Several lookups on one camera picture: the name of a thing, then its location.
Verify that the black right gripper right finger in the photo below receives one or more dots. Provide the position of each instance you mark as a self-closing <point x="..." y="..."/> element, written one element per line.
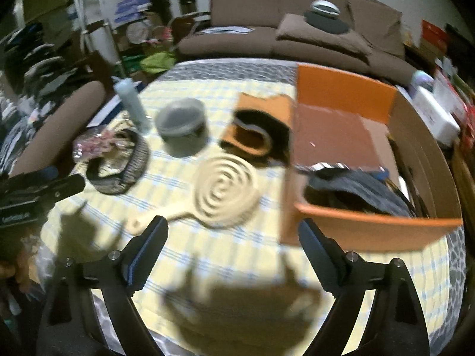
<point x="325" y="256"/>

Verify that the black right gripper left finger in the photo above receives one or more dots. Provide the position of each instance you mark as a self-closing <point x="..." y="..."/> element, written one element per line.
<point x="141" y="253"/>

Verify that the black patterned headband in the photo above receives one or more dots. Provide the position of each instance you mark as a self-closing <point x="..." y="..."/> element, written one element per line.
<point x="116" y="175"/>

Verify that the bag of colourful hair ties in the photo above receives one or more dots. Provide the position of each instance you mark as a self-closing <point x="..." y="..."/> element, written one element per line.
<point x="99" y="142"/>

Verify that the cream spiral hair brush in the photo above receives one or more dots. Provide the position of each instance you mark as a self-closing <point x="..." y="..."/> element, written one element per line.
<point x="224" y="193"/>

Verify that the orange cloth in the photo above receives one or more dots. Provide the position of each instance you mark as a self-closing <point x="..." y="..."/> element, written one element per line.
<point x="260" y="128"/>

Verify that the pale green tube bottle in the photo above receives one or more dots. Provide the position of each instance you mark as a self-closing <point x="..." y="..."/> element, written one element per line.
<point x="131" y="102"/>

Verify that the brown chair back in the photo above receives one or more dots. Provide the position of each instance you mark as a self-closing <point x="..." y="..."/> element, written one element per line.
<point x="52" y="144"/>

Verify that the grey knitted pouch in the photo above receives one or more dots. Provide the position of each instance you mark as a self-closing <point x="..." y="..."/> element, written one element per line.
<point x="356" y="190"/>

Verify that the orange cardboard box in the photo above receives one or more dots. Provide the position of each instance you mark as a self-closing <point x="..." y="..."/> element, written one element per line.
<point x="341" y="117"/>

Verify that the yellow checked tablecloth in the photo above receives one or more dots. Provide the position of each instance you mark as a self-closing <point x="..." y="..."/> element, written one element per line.
<point x="223" y="283"/>

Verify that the white tissue box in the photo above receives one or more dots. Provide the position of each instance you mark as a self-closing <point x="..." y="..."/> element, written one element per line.
<point x="439" y="122"/>

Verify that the green bag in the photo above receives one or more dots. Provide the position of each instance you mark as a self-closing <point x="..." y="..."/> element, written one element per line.
<point x="158" y="63"/>

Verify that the brown cushion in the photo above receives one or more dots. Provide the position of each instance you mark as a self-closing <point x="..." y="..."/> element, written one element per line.
<point x="294" y="28"/>

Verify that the white oval device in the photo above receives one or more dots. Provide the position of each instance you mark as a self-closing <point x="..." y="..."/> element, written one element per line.
<point x="325" y="8"/>

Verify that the brown sofa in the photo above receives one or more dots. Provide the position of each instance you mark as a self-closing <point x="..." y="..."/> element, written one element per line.
<point x="362" y="36"/>

